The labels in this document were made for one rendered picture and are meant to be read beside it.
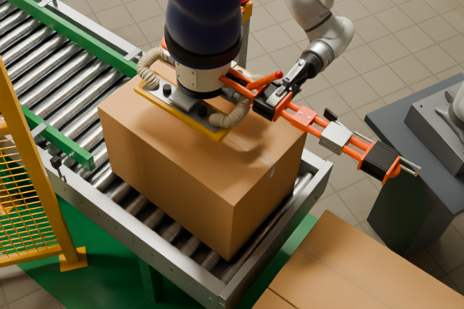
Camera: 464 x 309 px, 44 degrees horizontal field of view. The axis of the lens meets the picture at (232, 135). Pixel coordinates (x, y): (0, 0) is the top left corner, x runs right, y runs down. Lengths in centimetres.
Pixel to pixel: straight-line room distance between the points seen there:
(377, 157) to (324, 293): 68
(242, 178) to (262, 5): 219
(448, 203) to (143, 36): 216
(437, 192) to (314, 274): 52
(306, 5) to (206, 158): 57
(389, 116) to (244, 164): 72
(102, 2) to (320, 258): 237
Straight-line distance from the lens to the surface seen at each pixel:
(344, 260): 215
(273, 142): 187
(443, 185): 217
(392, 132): 225
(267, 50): 352
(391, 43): 374
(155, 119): 192
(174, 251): 205
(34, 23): 295
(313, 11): 178
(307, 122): 161
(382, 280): 215
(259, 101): 162
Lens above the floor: 244
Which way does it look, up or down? 53 degrees down
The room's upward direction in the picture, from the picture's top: 4 degrees clockwise
